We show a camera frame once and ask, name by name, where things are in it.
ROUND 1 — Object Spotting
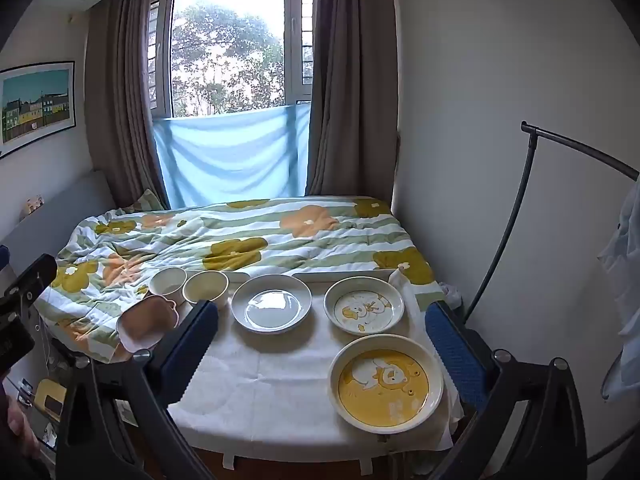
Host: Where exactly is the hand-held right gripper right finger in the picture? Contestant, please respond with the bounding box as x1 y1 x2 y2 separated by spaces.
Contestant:
424 300 588 480

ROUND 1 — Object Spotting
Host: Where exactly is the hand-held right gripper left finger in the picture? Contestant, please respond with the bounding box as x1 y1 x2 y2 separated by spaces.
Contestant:
55 299 221 480

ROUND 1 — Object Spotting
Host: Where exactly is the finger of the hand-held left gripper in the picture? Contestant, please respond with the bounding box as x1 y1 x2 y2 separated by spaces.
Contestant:
2 254 58 307

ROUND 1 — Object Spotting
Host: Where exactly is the pink bear-shaped plate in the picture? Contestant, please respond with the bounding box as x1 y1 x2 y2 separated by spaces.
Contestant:
116 295 177 353

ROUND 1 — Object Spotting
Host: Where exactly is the cream bowl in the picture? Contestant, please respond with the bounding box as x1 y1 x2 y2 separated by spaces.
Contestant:
182 270 230 309

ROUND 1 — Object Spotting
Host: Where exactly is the small white bowl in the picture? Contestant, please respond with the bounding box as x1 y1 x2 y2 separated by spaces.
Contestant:
148 266 187 301

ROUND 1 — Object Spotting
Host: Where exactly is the yellow bear print plate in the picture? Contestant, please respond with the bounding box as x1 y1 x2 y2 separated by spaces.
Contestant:
328 335 445 433

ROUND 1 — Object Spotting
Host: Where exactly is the plain white plate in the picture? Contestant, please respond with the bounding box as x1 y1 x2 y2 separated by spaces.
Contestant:
231 274 313 334

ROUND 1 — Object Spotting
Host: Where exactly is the white duck print plate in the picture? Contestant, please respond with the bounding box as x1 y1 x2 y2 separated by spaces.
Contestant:
323 276 405 336

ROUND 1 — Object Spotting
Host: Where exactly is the person's left hand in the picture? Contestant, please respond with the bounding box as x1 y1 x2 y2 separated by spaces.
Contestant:
6 394 45 461

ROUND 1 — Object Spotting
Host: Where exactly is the yellow box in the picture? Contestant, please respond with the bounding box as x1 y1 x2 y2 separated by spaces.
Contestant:
34 379 66 421

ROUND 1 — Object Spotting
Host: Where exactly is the grey headboard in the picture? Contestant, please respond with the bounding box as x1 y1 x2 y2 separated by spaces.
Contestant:
0 170 118 256

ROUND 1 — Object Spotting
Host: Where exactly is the white tablecloth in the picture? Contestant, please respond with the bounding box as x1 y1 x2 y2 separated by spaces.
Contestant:
167 270 463 453

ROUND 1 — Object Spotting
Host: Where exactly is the floral striped blanket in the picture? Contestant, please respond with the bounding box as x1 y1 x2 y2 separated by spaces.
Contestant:
37 196 446 363

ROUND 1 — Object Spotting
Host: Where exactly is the green patterned pillow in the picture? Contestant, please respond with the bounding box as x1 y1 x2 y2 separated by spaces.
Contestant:
131 189 166 211

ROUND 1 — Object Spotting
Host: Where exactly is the framed houses picture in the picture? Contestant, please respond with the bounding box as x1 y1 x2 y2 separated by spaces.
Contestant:
0 61 76 160

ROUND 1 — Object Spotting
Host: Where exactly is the black clothes rack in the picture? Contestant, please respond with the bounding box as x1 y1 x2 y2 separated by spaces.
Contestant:
462 121 640 466

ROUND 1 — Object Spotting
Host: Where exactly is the light blue cloth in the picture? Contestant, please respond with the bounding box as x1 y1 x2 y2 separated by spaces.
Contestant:
152 101 312 209

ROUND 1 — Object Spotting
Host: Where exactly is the window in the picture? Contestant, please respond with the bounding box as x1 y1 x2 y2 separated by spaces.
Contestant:
147 0 317 118

